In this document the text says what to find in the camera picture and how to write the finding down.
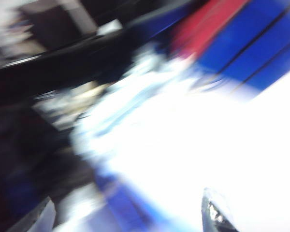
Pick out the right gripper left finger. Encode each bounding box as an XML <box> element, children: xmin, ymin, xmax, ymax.
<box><xmin>13</xmin><ymin>195</ymin><xmax>57</xmax><ymax>232</ymax></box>

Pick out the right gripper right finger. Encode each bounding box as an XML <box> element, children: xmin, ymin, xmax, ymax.
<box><xmin>201</xmin><ymin>187</ymin><xmax>235</xmax><ymax>232</ymax></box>

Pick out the Rubik's cube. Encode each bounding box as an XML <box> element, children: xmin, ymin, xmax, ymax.
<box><xmin>132</xmin><ymin>0</ymin><xmax>290</xmax><ymax>102</ymax></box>

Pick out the white paper sheet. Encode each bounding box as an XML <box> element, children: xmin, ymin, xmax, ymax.
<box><xmin>70</xmin><ymin>55</ymin><xmax>290</xmax><ymax>232</ymax></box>

